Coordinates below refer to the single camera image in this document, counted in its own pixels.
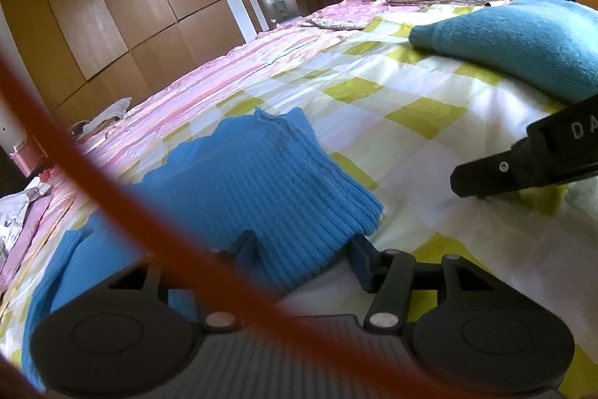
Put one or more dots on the white floral pillow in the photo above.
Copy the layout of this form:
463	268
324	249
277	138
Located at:
18	212

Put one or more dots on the checked and striped bed quilt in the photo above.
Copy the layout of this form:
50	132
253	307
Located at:
420	109

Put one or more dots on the blue knit sweater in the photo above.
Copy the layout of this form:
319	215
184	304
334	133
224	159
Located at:
261	188

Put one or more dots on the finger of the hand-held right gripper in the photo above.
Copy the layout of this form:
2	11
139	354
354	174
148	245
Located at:
486	174

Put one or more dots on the pink container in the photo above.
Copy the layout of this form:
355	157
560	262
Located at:
25	156

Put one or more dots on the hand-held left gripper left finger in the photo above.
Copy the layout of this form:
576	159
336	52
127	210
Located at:
243	245

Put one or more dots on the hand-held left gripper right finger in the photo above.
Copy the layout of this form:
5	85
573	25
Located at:
362	261

